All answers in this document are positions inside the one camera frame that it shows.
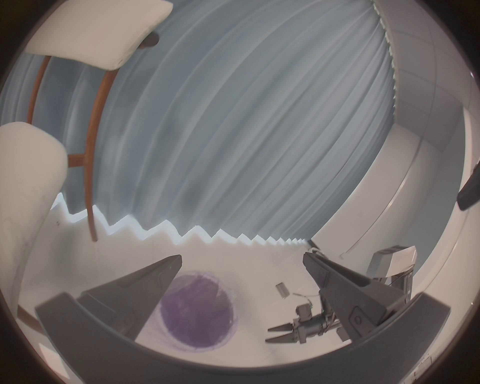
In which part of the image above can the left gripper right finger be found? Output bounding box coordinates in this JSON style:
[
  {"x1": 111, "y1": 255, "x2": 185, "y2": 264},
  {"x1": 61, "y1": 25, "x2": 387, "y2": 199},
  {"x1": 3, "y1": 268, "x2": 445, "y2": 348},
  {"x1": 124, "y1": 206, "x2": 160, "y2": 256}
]
[{"x1": 303, "y1": 252, "x2": 407, "y2": 342}]

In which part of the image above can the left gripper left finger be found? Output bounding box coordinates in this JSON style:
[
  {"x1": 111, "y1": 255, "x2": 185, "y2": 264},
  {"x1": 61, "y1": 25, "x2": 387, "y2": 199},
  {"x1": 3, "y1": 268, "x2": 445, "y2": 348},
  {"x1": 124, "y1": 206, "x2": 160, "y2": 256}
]
[{"x1": 79, "y1": 255, "x2": 182, "y2": 340}]

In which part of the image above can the white trash bin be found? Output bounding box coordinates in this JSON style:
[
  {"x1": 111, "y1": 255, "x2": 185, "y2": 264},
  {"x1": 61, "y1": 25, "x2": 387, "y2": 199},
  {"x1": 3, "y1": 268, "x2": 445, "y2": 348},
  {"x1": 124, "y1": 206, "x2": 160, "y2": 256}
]
[{"x1": 152, "y1": 272, "x2": 238, "y2": 351}]

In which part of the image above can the white cushioned wooden chair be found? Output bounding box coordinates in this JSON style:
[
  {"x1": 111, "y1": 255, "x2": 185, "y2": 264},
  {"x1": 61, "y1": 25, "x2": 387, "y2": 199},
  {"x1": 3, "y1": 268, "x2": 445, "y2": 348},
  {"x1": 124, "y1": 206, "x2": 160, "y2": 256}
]
[{"x1": 0, "y1": 0, "x2": 174, "y2": 338}]

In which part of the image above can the pale blue curtain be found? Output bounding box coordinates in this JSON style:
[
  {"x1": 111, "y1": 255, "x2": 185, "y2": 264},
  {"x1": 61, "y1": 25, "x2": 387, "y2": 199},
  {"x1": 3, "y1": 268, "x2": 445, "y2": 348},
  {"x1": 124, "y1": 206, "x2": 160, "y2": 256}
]
[{"x1": 0, "y1": 0, "x2": 398, "y2": 248}]

